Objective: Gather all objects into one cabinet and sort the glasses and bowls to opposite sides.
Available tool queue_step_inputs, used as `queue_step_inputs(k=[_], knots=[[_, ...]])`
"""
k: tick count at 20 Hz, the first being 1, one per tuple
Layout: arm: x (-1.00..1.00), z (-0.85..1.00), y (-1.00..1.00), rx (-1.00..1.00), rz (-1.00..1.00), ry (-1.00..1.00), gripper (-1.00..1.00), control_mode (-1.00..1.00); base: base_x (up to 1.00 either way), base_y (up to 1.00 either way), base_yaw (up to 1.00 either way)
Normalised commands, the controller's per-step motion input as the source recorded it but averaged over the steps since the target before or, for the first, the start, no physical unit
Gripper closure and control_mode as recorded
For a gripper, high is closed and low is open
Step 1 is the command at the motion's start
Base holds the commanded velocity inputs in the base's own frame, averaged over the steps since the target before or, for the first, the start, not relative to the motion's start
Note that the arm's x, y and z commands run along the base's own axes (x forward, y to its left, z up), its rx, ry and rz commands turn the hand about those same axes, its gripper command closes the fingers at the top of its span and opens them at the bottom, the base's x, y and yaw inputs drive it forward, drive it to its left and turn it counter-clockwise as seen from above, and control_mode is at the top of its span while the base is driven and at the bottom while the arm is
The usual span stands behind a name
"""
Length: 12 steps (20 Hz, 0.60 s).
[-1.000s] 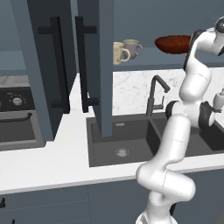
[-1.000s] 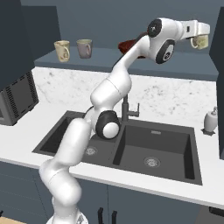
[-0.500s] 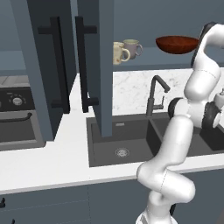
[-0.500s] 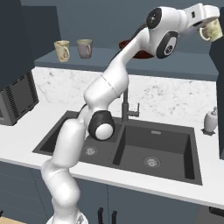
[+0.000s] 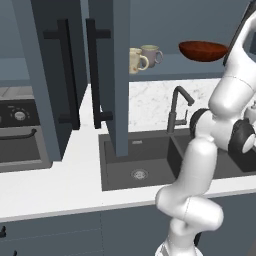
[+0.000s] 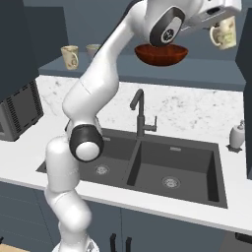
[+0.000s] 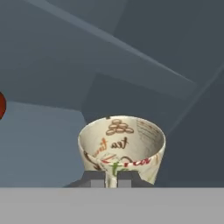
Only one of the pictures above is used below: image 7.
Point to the red round object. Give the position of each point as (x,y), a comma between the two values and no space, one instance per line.
(1,105)

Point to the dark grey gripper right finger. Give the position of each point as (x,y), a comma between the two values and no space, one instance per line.
(129,178)

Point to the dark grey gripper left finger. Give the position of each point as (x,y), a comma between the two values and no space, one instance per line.
(92,178)

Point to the grey cabinet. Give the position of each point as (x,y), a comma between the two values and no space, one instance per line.
(110,58)

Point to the cream printed cup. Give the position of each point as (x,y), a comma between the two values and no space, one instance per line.
(122,145)

